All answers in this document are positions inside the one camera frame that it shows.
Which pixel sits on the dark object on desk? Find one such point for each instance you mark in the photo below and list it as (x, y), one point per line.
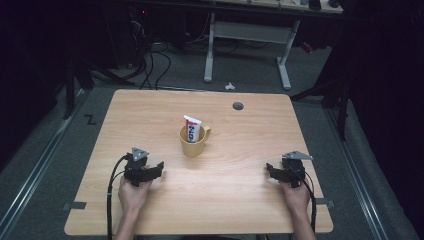
(314, 4)
(334, 3)

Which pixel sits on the person's left hand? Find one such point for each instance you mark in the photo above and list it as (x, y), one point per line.
(132, 196)

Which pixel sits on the yellow cup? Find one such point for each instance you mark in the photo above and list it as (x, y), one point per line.
(193, 148)

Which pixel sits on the metal floor rail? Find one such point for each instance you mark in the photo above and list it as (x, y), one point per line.
(356, 173)
(40, 166)

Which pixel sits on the small white floor object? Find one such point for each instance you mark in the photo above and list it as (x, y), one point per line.
(229, 87)

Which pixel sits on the white toothpaste tube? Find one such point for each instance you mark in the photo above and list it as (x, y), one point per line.
(193, 128)

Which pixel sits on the grey tape strip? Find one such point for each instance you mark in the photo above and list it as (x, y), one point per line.
(328, 202)
(75, 206)

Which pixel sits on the white metal desk frame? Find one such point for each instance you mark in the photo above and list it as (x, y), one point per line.
(248, 31)

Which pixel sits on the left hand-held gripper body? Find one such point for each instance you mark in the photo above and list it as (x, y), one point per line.
(136, 168)

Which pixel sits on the small red object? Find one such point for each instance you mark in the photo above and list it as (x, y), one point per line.
(307, 47)

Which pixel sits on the person's right hand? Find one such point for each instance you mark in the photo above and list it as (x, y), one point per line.
(296, 199)

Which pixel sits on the black metal stand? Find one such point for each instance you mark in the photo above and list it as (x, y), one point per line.
(341, 110)
(69, 90)

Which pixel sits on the light wooden desk top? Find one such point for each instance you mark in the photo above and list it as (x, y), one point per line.
(286, 4)

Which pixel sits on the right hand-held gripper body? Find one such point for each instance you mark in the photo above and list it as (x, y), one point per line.
(293, 170)

